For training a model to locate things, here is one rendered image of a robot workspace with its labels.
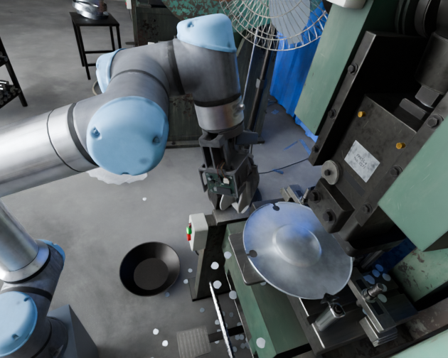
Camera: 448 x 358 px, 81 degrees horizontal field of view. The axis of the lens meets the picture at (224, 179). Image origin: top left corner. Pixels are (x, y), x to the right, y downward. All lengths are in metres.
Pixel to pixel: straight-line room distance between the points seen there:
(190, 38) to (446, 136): 0.35
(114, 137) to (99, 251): 1.40
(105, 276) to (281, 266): 1.06
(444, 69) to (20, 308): 0.93
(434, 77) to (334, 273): 0.46
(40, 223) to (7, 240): 1.12
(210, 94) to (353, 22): 0.29
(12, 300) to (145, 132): 0.63
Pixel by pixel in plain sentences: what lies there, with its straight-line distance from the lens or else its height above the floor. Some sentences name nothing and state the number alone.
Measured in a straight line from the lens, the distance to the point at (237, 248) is 0.69.
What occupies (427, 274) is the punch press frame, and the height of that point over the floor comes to 0.79.
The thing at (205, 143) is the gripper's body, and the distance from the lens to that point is 0.42.
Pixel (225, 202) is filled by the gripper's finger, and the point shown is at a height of 0.96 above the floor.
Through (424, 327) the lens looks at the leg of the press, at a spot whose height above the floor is 0.64.
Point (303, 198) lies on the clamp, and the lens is 0.89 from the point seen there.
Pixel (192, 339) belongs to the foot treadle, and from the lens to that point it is 1.24.
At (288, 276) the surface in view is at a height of 0.78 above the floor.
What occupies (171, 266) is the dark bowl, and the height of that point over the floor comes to 0.02.
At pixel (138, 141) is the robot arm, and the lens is 0.26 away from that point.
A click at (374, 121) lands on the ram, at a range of 0.57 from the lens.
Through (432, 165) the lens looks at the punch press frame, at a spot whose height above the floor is 1.17.
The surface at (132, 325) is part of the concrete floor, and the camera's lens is 1.44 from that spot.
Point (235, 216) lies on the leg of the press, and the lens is 0.93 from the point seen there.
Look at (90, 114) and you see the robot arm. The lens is 0.30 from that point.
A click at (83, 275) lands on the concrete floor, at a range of 1.59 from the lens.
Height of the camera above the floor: 1.36
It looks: 43 degrees down
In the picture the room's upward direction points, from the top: 11 degrees clockwise
